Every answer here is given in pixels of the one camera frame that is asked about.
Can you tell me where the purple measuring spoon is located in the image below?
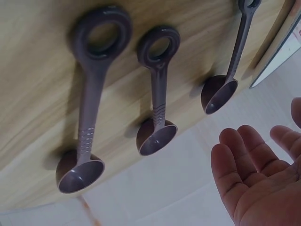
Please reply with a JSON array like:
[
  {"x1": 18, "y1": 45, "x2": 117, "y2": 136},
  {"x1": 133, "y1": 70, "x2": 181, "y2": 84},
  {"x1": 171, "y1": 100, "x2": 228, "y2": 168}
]
[
  {"x1": 135, "y1": 24, "x2": 182, "y2": 157},
  {"x1": 201, "y1": 0, "x2": 262, "y2": 115},
  {"x1": 55, "y1": 6, "x2": 133, "y2": 194}
]

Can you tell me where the person's right hand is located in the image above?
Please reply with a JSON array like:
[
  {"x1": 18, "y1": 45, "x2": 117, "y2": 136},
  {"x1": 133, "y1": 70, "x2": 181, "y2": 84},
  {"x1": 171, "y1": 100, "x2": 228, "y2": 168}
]
[{"x1": 210, "y1": 97, "x2": 301, "y2": 226}]

